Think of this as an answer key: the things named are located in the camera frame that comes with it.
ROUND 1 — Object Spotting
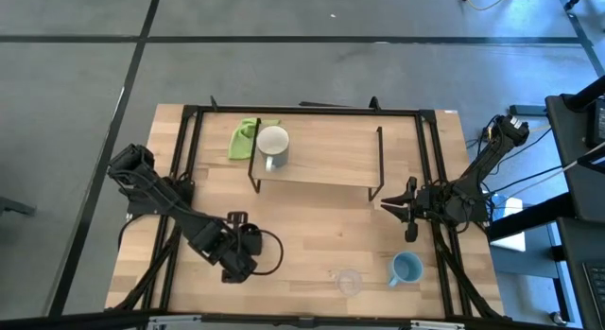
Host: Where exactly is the black metal table frame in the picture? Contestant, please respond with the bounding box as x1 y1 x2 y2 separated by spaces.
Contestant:
104 96 506 321

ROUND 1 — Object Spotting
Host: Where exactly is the black floor cable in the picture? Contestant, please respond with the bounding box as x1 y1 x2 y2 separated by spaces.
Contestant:
491 165 563 194
498 127 553 175

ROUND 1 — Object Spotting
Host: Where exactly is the wooden shelf with black legs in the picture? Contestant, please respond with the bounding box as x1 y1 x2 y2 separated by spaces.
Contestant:
246 116 385 203

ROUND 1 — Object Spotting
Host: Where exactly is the black horizontal rig rail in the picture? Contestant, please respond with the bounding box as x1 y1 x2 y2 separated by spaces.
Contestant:
0 309 605 330

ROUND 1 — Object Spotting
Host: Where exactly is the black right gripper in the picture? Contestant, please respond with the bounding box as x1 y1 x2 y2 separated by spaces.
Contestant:
380 176 448 244

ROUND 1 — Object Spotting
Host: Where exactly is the white box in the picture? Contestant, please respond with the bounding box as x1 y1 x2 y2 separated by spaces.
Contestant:
491 193 527 253

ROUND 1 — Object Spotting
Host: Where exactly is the white cable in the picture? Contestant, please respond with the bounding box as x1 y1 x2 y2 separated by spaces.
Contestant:
493 141 605 209

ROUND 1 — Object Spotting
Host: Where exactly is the teal mug with white handle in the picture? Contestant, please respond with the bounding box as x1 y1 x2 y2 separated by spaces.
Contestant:
255 125 291 173

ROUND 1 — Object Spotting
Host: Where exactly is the grey base plate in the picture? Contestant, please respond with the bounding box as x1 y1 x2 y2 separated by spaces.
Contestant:
509 104 548 117

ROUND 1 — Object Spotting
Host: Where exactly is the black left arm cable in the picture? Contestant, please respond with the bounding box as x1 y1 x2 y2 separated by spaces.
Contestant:
254 228 285 277

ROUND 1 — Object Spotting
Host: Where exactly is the clear plastic mug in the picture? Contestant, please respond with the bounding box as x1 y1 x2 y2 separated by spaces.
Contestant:
334 268 364 299

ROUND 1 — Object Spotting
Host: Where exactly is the black desk support beam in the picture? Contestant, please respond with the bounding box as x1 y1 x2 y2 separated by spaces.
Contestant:
487 191 576 242

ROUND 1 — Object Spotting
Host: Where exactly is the yellow floor cable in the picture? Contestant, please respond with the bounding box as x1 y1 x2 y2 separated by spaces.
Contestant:
456 0 515 12

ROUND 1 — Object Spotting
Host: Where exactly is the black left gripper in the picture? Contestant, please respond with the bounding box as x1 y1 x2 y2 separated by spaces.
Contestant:
200 210 259 285

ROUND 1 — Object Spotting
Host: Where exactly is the green cloth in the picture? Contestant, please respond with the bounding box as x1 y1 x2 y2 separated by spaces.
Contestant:
227 117 282 161

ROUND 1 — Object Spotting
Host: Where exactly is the black keyboard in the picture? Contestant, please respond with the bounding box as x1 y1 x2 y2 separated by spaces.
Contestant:
582 261 605 320

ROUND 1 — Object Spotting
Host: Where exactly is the grey furniture foot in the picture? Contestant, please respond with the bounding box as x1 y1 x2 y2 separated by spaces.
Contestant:
0 196 38 217

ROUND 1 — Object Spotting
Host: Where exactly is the black laptop desk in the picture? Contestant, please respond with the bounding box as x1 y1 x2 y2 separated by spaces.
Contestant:
556 216 605 330

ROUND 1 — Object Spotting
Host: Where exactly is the black desktop device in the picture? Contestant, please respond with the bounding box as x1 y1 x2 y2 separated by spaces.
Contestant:
587 96 605 149

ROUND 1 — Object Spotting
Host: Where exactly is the light blue mug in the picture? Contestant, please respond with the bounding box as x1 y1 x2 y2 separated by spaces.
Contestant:
388 251 424 288

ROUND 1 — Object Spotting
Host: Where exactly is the black handleless cup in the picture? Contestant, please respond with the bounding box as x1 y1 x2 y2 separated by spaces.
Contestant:
238 223 264 256

